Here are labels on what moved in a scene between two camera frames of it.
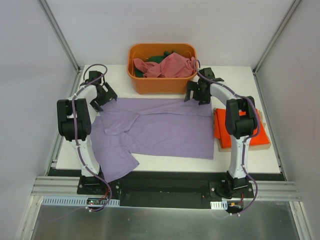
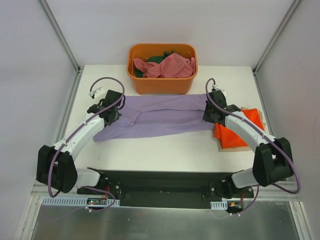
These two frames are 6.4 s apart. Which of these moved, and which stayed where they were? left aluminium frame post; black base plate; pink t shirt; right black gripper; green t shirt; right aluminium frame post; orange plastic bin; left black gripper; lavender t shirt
Moved: right black gripper; left black gripper; lavender t shirt
Stayed: black base plate; right aluminium frame post; left aluminium frame post; green t shirt; pink t shirt; orange plastic bin
